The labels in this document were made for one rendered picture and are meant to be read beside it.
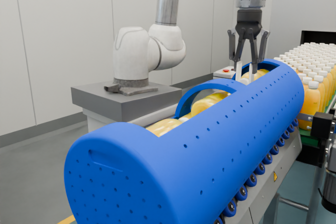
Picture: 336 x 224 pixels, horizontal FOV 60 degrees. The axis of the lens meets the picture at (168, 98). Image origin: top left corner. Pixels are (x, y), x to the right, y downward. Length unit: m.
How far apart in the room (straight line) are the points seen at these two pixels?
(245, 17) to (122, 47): 0.53
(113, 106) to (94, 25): 2.68
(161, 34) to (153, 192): 0.97
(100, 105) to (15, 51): 2.22
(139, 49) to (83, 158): 0.75
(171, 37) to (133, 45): 0.21
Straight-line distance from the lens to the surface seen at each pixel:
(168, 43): 1.34
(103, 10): 3.85
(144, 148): 0.47
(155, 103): 1.24
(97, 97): 1.23
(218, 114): 0.64
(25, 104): 3.48
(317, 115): 1.35
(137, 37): 1.23
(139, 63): 1.23
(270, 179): 1.05
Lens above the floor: 1.44
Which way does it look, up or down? 18 degrees down
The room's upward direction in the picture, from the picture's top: straight up
